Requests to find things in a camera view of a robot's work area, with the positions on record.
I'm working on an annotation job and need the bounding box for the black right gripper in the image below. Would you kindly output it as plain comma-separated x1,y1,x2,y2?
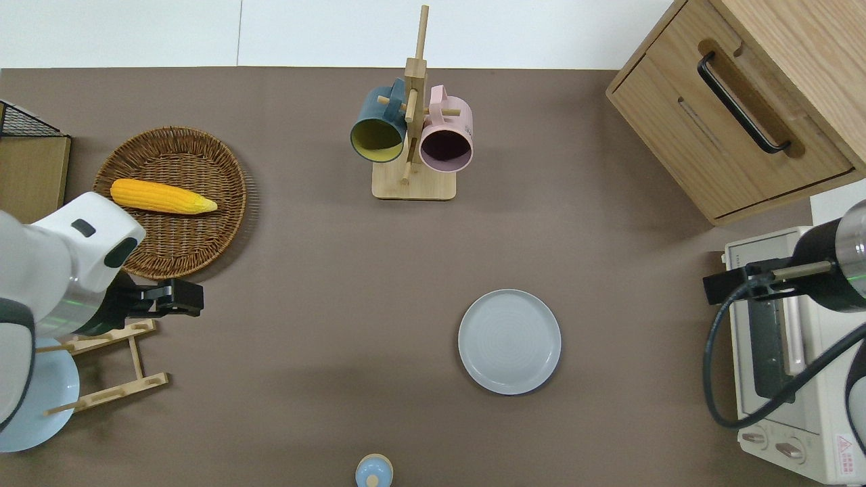
702,220,866,313

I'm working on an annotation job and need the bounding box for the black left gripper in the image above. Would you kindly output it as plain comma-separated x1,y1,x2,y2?
80,271,204,337

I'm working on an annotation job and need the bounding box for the gray round plate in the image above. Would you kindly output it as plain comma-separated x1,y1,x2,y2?
458,289,562,396

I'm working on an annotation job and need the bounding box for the light blue plate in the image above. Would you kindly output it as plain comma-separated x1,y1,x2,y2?
0,338,81,453

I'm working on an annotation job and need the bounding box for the brown wicker basket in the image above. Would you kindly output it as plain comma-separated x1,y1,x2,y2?
93,126,248,281

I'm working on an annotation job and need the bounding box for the wooden dish rack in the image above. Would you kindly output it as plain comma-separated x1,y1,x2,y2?
34,319,170,415

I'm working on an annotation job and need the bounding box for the yellow corn cob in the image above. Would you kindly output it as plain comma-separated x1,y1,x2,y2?
110,178,219,216

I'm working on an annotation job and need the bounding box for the white toaster oven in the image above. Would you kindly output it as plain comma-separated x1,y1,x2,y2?
723,227,866,485

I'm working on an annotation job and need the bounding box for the light wooden drawer cabinet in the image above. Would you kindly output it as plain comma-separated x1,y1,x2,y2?
606,0,866,226

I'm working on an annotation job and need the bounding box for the brown table mat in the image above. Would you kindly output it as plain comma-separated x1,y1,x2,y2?
0,66,866,487

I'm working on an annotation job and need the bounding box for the grid pattern storage box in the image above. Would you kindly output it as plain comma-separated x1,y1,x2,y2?
0,100,72,224

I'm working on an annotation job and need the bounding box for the teal mug yellow inside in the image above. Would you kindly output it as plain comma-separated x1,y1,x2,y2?
350,78,408,164

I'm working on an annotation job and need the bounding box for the wooden mug tree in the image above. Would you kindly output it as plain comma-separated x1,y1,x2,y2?
372,5,462,201

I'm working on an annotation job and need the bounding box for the pink mug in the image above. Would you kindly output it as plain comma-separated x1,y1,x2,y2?
419,85,474,173

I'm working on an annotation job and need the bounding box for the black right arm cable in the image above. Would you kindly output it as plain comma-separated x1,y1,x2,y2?
702,279,866,430

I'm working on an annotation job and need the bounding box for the black drawer handle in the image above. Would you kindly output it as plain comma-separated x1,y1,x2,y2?
697,52,792,155

